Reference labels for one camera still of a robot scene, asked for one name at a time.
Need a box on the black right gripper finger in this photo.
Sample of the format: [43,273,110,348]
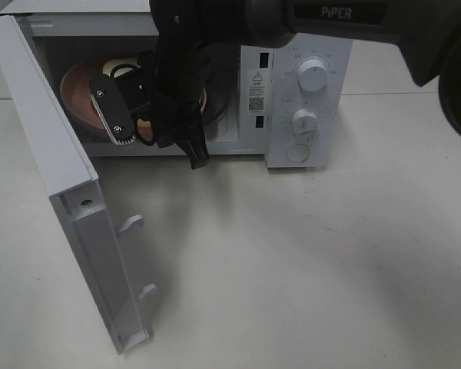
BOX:
[177,106,210,170]

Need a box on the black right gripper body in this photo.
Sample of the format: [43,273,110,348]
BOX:
[135,37,211,147]

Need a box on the white bread sandwich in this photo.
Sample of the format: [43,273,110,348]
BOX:
[102,55,153,141]

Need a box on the pink plate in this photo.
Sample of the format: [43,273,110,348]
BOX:
[61,53,204,146]

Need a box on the white microwave door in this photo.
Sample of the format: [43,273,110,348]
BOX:
[0,15,151,354]

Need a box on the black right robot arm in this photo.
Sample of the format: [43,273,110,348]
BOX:
[147,1,461,168]

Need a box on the glass microwave turntable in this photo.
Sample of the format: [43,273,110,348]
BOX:
[202,77,231,126]

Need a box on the white warning label sticker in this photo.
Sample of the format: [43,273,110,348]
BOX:
[245,68,270,113]

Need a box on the round white door button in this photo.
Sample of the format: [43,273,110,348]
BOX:
[286,144,310,163]

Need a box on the white microwave oven body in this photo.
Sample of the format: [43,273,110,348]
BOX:
[0,1,352,168]

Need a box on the lower white timer knob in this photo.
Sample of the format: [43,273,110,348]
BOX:
[290,109,319,135]

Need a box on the upper white power knob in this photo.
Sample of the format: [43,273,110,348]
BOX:
[297,57,329,92]

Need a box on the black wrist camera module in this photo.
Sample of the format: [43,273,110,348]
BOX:
[89,73,135,146]

